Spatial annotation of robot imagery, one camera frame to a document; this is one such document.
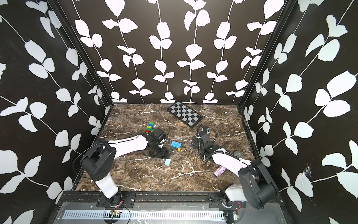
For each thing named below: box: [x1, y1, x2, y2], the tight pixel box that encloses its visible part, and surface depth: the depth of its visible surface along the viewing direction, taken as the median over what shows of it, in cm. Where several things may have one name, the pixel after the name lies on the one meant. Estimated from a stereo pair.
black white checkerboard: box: [166, 100, 204, 129], surface depth 113 cm
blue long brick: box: [171, 140, 182, 149], surface depth 92 cm
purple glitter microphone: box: [213, 165, 228, 178], surface depth 83 cm
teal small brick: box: [164, 158, 172, 167], surface depth 88 cm
